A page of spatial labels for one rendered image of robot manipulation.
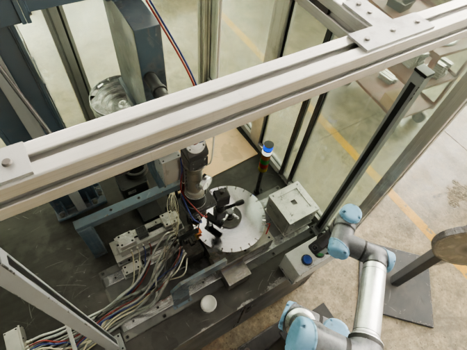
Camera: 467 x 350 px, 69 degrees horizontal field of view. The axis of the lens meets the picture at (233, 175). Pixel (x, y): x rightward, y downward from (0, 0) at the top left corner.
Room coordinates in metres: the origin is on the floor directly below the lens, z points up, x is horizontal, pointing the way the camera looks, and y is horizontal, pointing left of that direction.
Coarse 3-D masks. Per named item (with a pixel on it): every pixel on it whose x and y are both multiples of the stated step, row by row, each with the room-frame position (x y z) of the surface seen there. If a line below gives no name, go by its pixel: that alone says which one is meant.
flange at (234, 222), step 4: (236, 208) 0.75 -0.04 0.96; (236, 212) 0.72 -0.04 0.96; (240, 212) 0.73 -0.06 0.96; (232, 216) 0.70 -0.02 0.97; (240, 216) 0.71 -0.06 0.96; (228, 220) 0.68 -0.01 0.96; (232, 220) 0.68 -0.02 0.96; (236, 220) 0.69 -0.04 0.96; (240, 220) 0.69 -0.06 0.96; (224, 224) 0.66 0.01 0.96; (228, 224) 0.66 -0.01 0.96; (232, 224) 0.66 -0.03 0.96; (236, 224) 0.67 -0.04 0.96
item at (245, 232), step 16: (240, 192) 0.84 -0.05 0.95; (240, 208) 0.75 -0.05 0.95; (256, 208) 0.77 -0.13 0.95; (192, 224) 0.64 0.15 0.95; (240, 224) 0.68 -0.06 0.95; (256, 224) 0.69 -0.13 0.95; (208, 240) 0.58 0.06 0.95; (224, 240) 0.59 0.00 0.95; (240, 240) 0.60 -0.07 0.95; (256, 240) 0.61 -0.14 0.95
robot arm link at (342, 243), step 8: (336, 224) 0.58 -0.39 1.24; (344, 224) 0.58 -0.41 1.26; (336, 232) 0.55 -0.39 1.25; (344, 232) 0.55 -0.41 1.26; (352, 232) 0.56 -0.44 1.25; (336, 240) 0.52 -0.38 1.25; (344, 240) 0.52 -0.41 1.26; (352, 240) 0.52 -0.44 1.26; (360, 240) 0.53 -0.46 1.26; (328, 248) 0.50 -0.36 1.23; (336, 248) 0.49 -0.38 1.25; (344, 248) 0.49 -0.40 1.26; (352, 248) 0.50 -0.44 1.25; (360, 248) 0.50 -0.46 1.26; (336, 256) 0.48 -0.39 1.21; (344, 256) 0.47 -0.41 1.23; (352, 256) 0.48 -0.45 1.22; (360, 256) 0.48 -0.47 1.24
